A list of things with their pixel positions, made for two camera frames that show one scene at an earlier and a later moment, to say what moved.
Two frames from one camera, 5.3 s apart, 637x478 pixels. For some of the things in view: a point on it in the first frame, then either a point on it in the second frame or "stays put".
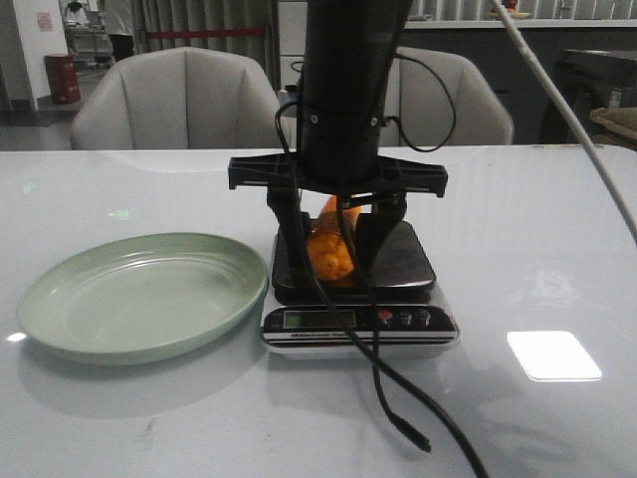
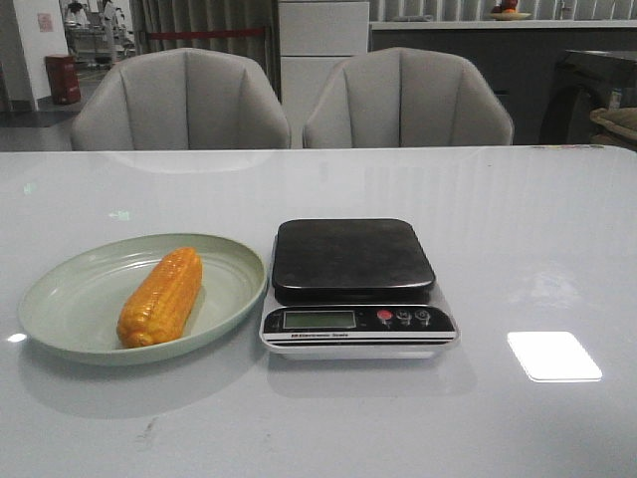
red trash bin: x=63 y=76 stays put
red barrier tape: x=154 y=35 stays put
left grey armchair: x=179 y=99 stays put
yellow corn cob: x=329 y=252 -> x=157 y=310
